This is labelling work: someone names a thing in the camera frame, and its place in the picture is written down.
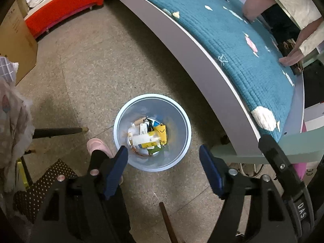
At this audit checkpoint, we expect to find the brown furniture leg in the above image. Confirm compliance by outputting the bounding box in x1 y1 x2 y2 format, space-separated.
159 202 179 243

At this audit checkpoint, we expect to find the pale floral cloth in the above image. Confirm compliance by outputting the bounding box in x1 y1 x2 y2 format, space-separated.
0 76 35 193

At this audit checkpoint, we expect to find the pink box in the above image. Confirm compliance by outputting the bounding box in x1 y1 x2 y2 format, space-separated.
295 123 315 183

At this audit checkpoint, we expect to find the red covered low bench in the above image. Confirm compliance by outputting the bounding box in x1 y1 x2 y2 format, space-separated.
24 0 105 39

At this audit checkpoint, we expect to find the pile of discarded wrappers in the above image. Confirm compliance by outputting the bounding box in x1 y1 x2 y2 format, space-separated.
127 116 169 157

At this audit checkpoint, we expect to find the pink slipper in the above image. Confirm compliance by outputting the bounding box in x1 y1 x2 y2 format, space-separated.
86 138 124 185

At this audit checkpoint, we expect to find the brown cardboard box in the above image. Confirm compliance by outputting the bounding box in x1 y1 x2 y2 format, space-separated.
0 0 38 85

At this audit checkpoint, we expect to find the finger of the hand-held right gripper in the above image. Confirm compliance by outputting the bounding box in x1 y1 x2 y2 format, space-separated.
258 134 298 196

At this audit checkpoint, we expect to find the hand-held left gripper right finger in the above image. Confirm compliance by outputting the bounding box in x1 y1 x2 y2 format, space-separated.
199 144 298 243

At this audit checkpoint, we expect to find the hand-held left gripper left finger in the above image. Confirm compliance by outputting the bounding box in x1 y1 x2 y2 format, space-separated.
30 145 129 243

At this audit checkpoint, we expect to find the person's leg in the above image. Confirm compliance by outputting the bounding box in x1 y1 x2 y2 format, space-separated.
87 150 134 243

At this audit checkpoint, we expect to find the light blue trash bin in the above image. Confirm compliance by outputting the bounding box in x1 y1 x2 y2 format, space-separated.
113 94 192 171

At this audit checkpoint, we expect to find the black furniture leg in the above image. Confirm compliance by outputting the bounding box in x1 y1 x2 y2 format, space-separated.
32 127 89 140

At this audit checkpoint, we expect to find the brown dotted cushion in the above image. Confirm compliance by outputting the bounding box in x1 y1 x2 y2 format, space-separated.
13 158 79 224

